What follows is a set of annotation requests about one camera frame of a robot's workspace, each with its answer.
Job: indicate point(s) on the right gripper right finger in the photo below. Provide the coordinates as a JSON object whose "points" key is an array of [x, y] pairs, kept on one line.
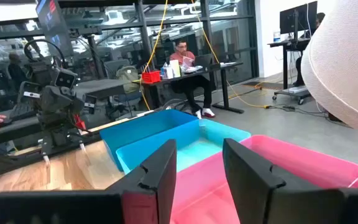
{"points": [[291, 205]]}

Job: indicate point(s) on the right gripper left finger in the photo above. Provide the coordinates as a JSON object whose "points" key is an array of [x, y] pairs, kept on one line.
{"points": [[73, 208]]}

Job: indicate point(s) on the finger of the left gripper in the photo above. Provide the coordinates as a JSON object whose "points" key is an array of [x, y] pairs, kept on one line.
{"points": [[46, 151], [82, 145]]}

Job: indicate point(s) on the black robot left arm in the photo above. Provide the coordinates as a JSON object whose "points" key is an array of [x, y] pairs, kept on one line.
{"points": [[39, 73]]}

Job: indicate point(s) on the red plastic clip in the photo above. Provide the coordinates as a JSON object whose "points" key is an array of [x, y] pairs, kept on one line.
{"points": [[79, 124]]}

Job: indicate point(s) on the computer keyboard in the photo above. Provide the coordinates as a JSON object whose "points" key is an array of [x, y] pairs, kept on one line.
{"points": [[22, 110]]}

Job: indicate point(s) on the pink plastic bin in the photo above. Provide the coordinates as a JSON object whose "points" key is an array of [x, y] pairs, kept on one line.
{"points": [[291, 158]]}

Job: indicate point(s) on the grey table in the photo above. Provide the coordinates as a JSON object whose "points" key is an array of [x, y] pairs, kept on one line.
{"points": [[104, 88]]}

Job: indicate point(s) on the black computer mouse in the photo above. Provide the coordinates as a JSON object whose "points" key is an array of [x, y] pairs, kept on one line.
{"points": [[8, 122]]}

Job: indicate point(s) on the office chair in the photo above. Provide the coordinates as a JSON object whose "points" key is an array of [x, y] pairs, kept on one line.
{"points": [[123, 101]]}

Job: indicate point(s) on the blue plastic bin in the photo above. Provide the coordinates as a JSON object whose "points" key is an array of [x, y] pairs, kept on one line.
{"points": [[141, 127]]}

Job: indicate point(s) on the grey-green backpack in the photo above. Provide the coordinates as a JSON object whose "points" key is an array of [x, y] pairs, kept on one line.
{"points": [[127, 77]]}

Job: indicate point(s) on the dark grey computer monitor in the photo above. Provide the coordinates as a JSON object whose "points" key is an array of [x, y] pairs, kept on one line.
{"points": [[54, 28]]}

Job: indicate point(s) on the teal plastic bin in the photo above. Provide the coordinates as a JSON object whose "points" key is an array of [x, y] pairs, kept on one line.
{"points": [[166, 140]]}

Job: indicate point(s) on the red storage bin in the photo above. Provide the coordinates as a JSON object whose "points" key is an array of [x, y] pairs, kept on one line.
{"points": [[151, 77]]}

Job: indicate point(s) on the white box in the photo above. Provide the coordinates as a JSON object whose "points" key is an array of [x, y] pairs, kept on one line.
{"points": [[175, 68], [166, 73]]}

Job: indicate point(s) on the person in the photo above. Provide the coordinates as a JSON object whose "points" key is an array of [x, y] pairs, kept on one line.
{"points": [[299, 70], [191, 84]]}

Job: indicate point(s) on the black laptop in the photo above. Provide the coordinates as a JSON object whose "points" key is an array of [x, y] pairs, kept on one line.
{"points": [[203, 60]]}

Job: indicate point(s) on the black office desk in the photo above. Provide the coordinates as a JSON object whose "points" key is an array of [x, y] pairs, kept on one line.
{"points": [[228, 66]]}

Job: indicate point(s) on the black standing desk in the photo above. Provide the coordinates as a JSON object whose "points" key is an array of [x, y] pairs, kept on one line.
{"points": [[287, 43]]}

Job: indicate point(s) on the white container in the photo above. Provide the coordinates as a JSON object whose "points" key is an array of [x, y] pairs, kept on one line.
{"points": [[277, 36]]}

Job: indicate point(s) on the black monitor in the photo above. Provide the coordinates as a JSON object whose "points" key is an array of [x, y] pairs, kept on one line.
{"points": [[297, 18]]}

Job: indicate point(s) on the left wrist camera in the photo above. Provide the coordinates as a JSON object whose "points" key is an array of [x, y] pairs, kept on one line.
{"points": [[64, 78]]}

